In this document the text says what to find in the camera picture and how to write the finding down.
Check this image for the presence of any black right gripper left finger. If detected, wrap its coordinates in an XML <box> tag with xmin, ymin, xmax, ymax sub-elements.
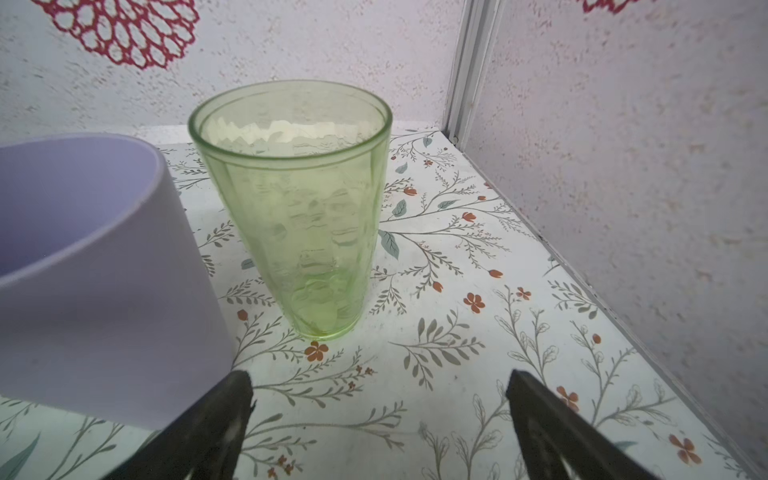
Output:
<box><xmin>105</xmin><ymin>370</ymin><xmax>255</xmax><ymax>479</ymax></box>

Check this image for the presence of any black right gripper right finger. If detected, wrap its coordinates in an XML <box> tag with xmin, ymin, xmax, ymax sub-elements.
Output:
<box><xmin>506</xmin><ymin>370</ymin><xmax>654</xmax><ymax>480</ymax></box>

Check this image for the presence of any lavender plastic cup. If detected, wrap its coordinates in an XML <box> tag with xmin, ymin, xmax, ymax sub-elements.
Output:
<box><xmin>1</xmin><ymin>134</ymin><xmax>234</xmax><ymax>430</ymax></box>

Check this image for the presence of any tall green glass tumbler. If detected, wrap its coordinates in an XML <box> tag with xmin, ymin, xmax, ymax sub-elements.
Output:
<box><xmin>188</xmin><ymin>80</ymin><xmax>393</xmax><ymax>339</ymax></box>

